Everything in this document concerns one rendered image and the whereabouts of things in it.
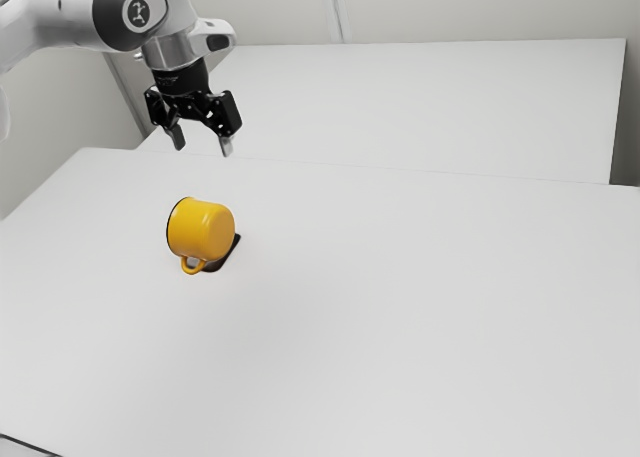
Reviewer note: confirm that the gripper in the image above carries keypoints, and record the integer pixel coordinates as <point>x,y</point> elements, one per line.
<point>181,82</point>

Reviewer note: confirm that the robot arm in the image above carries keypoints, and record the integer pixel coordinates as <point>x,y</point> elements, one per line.
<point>60,12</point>

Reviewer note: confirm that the yellow mug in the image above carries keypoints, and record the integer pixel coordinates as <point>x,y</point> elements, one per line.
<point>201,235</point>

